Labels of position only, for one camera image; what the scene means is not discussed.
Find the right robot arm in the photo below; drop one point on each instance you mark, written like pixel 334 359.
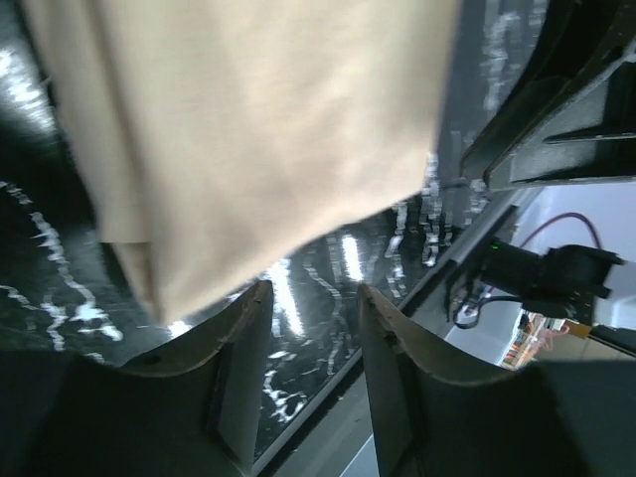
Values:
pixel 566 282

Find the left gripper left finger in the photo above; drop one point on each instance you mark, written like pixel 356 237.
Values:
pixel 187 408

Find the tan polo shirt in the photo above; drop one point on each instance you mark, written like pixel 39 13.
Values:
pixel 216 137

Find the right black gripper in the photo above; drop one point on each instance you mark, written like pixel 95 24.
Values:
pixel 571 114

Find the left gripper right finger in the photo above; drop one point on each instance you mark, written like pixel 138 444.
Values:
pixel 438 411

